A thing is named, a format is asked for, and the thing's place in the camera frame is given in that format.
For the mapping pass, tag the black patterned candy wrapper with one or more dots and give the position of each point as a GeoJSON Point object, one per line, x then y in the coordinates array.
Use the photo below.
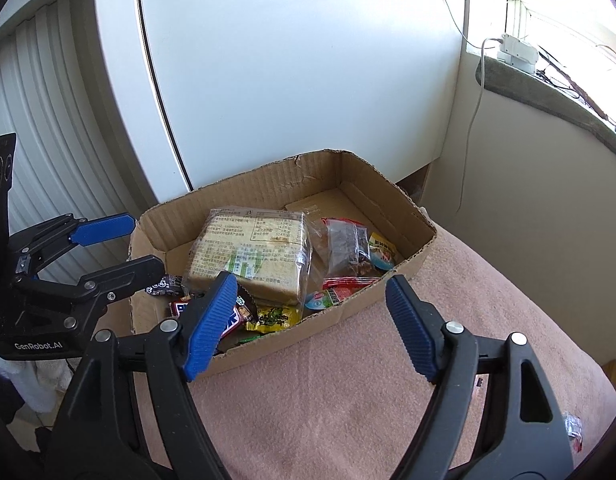
{"type": "Point", "coordinates": [168, 286]}

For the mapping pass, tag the clear pack of crackers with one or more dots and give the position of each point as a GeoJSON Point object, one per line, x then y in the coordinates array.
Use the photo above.
{"type": "Point", "coordinates": [268, 251]}

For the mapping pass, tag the white power adapter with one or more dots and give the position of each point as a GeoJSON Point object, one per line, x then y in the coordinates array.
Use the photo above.
{"type": "Point", "coordinates": [518, 54]}

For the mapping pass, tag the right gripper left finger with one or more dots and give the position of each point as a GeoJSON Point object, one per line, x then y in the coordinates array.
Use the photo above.
{"type": "Point", "coordinates": [98, 433]}

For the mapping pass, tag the brown cardboard box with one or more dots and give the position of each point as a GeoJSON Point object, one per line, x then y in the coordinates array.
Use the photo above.
{"type": "Point", "coordinates": [323, 184]}

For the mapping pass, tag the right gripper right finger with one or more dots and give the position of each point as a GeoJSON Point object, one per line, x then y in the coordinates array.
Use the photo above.
{"type": "Point", "coordinates": [522, 434]}

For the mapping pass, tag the small yellow sachet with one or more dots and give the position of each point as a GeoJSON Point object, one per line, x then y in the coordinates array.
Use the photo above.
{"type": "Point", "coordinates": [273, 319]}

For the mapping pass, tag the red clear bag dark snack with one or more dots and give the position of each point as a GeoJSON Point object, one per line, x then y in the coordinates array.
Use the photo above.
{"type": "Point", "coordinates": [343, 246]}

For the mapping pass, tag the small red wrapped candy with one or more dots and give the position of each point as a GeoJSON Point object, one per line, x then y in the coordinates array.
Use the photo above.
{"type": "Point", "coordinates": [574, 431]}

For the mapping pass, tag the snickers chocolate bar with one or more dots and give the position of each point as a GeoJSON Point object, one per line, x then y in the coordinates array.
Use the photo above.
{"type": "Point", "coordinates": [215, 321]}

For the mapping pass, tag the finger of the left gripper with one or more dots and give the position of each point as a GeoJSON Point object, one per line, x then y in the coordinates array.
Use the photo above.
{"type": "Point", "coordinates": [38, 246]}
{"type": "Point", "coordinates": [102, 279]}

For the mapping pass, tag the pink table cloth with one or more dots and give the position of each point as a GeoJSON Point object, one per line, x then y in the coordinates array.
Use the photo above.
{"type": "Point", "coordinates": [345, 403]}

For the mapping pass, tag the white refrigerator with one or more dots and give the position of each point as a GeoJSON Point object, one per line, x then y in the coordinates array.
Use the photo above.
{"type": "Point", "coordinates": [209, 88]}

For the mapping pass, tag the round blue jelly cup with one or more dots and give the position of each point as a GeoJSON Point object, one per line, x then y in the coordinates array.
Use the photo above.
{"type": "Point", "coordinates": [318, 301]}

